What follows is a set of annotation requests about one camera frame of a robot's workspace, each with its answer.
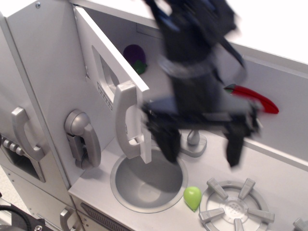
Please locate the green toy pear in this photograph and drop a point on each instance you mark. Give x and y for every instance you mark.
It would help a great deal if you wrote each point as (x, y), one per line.
(192, 196)

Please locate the silver ice dispenser panel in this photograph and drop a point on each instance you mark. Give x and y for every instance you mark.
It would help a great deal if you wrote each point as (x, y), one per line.
(20, 159)

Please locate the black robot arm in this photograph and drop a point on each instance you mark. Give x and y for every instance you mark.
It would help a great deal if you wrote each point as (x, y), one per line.
(199, 101)

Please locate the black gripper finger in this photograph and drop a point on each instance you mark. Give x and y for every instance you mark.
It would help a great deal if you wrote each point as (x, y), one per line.
(168, 140)
(235, 136)

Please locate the white microwave door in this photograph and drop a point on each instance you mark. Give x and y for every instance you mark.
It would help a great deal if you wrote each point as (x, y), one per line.
(121, 88)

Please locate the round silver sink basin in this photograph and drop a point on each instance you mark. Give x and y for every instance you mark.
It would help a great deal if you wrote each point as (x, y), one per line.
(148, 188)

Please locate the silver stove burner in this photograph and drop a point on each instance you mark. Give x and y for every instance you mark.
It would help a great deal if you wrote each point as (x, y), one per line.
(234, 206)

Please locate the purple toy eggplant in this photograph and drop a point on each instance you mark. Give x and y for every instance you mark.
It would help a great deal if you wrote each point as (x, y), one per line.
(135, 56)

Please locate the red toy chili pepper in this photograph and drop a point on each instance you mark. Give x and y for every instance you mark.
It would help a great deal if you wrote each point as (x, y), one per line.
(268, 105)

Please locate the silver oven door handle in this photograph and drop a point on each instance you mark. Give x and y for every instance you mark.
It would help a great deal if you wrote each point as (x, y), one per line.
(64, 217)

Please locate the silver toy faucet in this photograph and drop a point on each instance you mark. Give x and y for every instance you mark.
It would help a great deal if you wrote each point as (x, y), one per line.
(192, 143)

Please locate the silver fridge door handle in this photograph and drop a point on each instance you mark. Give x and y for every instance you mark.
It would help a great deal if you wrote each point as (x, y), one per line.
(19, 119)

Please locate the silver toy telephone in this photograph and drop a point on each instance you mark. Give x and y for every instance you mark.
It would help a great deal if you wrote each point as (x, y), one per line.
(83, 141)

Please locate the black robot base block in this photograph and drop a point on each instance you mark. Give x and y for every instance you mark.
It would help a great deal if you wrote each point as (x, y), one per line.
(20, 221)

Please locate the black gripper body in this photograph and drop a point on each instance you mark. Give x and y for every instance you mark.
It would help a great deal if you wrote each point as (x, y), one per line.
(239, 117)

